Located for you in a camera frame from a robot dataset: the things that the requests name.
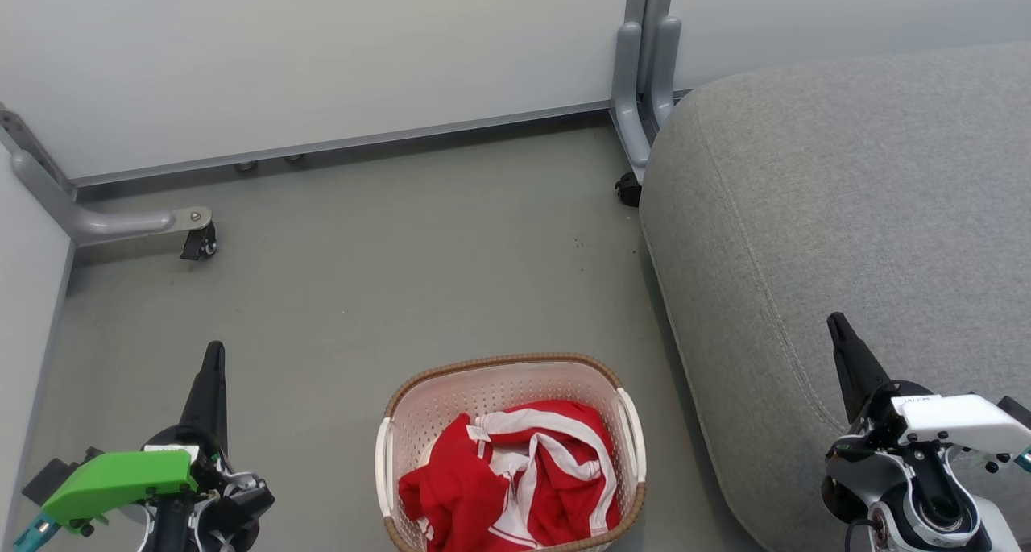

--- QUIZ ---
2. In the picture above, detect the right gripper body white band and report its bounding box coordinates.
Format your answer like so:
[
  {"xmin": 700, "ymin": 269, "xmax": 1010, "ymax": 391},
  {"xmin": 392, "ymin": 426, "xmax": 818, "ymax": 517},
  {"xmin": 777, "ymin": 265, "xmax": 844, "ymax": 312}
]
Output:
[{"xmin": 836, "ymin": 380, "xmax": 1031, "ymax": 458}]

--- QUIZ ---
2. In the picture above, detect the grey partition bottom rail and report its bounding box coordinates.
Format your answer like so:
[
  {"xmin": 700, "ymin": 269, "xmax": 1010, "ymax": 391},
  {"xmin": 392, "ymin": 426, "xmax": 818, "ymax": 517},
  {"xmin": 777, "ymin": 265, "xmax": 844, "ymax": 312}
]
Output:
[{"xmin": 68, "ymin": 101, "xmax": 615, "ymax": 190}]

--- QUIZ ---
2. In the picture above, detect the cream perforated laundry basket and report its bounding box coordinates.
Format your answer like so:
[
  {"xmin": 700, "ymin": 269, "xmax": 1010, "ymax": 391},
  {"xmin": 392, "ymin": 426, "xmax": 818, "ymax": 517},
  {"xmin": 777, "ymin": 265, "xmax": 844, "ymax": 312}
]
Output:
[{"xmin": 375, "ymin": 352, "xmax": 648, "ymax": 552}]

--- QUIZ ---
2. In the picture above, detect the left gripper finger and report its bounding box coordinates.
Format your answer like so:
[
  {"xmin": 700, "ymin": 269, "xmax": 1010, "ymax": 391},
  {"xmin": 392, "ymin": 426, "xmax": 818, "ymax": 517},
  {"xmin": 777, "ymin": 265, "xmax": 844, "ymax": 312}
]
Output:
[{"xmin": 179, "ymin": 341, "xmax": 230, "ymax": 458}]

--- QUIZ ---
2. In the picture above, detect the grey partition post single leg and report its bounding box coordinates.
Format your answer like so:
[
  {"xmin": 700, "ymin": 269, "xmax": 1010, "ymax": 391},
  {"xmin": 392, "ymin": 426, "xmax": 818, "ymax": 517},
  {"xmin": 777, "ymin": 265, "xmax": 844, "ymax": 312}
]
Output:
[{"xmin": 0, "ymin": 105, "xmax": 214, "ymax": 248}]

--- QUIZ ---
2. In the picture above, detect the red and white garment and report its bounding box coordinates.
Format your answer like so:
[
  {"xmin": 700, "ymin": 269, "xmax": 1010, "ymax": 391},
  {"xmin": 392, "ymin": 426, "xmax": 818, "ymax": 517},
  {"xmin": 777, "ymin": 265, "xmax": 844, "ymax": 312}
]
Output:
[{"xmin": 398, "ymin": 400, "xmax": 623, "ymax": 552}]

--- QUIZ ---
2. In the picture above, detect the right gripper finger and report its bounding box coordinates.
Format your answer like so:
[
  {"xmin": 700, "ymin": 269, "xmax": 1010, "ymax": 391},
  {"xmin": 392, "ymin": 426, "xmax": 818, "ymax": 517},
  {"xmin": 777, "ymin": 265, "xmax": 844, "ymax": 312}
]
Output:
[{"xmin": 827, "ymin": 312, "xmax": 892, "ymax": 424}]

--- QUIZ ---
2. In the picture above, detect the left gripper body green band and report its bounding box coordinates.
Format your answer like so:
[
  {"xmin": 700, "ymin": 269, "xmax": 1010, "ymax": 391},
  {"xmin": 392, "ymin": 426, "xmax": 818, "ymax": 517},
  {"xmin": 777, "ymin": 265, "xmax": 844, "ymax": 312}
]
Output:
[{"xmin": 40, "ymin": 423, "xmax": 234, "ymax": 535}]

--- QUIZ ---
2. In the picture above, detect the grey partition post double leg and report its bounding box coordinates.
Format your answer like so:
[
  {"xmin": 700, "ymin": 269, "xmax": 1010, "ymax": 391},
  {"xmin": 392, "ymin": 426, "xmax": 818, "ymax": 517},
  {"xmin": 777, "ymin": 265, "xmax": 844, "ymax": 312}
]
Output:
[{"xmin": 609, "ymin": 0, "xmax": 682, "ymax": 187}]

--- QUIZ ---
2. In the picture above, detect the grey fabric sofa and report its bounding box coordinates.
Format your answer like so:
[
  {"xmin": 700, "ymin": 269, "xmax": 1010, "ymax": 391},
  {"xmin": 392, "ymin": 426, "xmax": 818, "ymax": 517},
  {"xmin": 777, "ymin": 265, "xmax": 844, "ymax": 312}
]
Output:
[{"xmin": 639, "ymin": 40, "xmax": 1031, "ymax": 552}]

